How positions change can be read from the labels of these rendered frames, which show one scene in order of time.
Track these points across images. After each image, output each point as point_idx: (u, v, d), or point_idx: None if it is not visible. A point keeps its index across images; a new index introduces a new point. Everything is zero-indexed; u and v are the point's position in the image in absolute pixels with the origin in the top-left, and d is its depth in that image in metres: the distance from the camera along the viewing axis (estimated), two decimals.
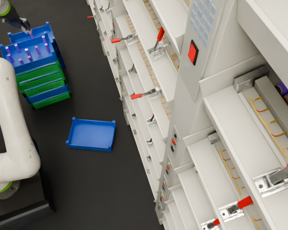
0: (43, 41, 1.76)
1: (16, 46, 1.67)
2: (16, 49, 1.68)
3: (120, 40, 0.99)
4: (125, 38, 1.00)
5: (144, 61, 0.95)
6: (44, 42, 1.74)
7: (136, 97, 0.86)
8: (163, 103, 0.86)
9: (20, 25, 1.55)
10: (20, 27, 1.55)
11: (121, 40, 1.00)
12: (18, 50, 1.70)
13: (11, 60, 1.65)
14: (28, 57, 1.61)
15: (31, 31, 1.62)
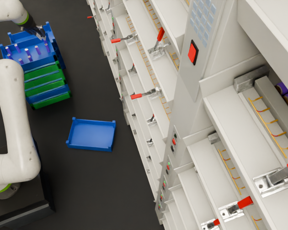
0: (43, 41, 1.76)
1: (16, 46, 1.67)
2: (16, 49, 1.68)
3: (120, 40, 0.99)
4: (125, 38, 1.00)
5: (144, 61, 0.95)
6: (44, 42, 1.74)
7: (136, 97, 0.86)
8: (163, 103, 0.86)
9: (35, 33, 1.63)
10: (35, 34, 1.63)
11: (121, 40, 1.00)
12: (18, 50, 1.70)
13: None
14: (28, 57, 1.61)
15: (45, 38, 1.71)
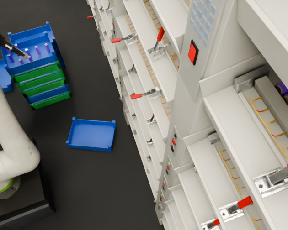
0: (43, 41, 1.76)
1: (16, 46, 1.67)
2: None
3: (120, 40, 0.99)
4: (125, 38, 1.00)
5: (144, 61, 0.95)
6: None
7: (136, 97, 0.86)
8: (163, 103, 0.86)
9: None
10: None
11: (121, 40, 1.00)
12: None
13: (11, 60, 1.65)
14: (28, 57, 1.61)
15: (27, 56, 1.57)
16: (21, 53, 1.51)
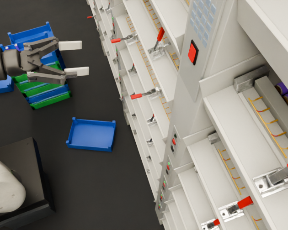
0: None
1: (16, 46, 1.67)
2: (16, 49, 1.68)
3: (120, 40, 0.99)
4: (125, 38, 1.00)
5: (144, 61, 0.95)
6: None
7: (136, 97, 0.86)
8: (163, 103, 0.86)
9: (56, 44, 0.83)
10: (56, 47, 0.83)
11: (121, 40, 1.00)
12: (18, 50, 1.70)
13: None
14: None
15: (88, 71, 0.79)
16: (67, 75, 0.76)
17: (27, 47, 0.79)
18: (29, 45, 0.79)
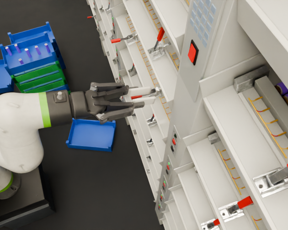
0: (43, 41, 1.76)
1: (16, 46, 1.67)
2: (16, 49, 1.68)
3: (120, 40, 0.99)
4: (125, 38, 1.00)
5: (144, 61, 0.95)
6: None
7: (136, 97, 0.86)
8: (163, 103, 0.86)
9: (130, 105, 0.76)
10: (130, 103, 0.75)
11: (121, 40, 1.00)
12: (18, 50, 1.70)
13: None
14: None
15: (149, 89, 0.80)
16: (128, 89, 0.79)
17: (101, 118, 0.72)
18: None
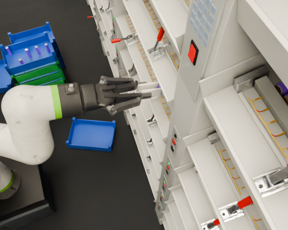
0: (43, 41, 1.76)
1: (158, 86, 0.81)
2: None
3: (120, 40, 0.99)
4: (125, 38, 1.00)
5: (144, 61, 0.95)
6: None
7: None
8: (163, 103, 0.86)
9: (137, 96, 0.78)
10: (138, 93, 0.78)
11: (121, 40, 1.00)
12: None
13: None
14: None
15: (157, 84, 0.82)
16: (137, 85, 0.81)
17: (111, 110, 0.74)
18: None
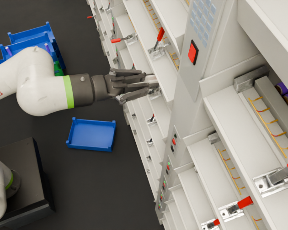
0: (43, 41, 1.76)
1: None
2: None
3: (120, 40, 0.99)
4: (125, 38, 1.00)
5: (148, 60, 0.95)
6: None
7: None
8: None
9: (143, 78, 0.82)
10: (142, 80, 0.83)
11: (121, 40, 1.00)
12: None
13: None
14: None
15: None
16: (150, 87, 0.80)
17: (112, 72, 0.81)
18: (114, 71, 0.80)
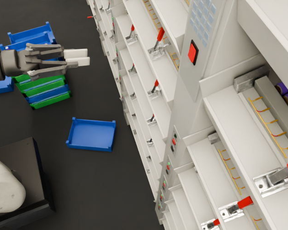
0: (43, 41, 1.76)
1: None
2: None
3: (133, 30, 0.98)
4: (131, 34, 1.00)
5: None
6: None
7: (158, 82, 0.83)
8: None
9: (61, 53, 0.80)
10: (61, 55, 0.81)
11: (132, 31, 0.98)
12: None
13: None
14: None
15: (88, 61, 0.81)
16: (68, 65, 0.78)
17: (29, 48, 0.79)
18: (30, 46, 0.78)
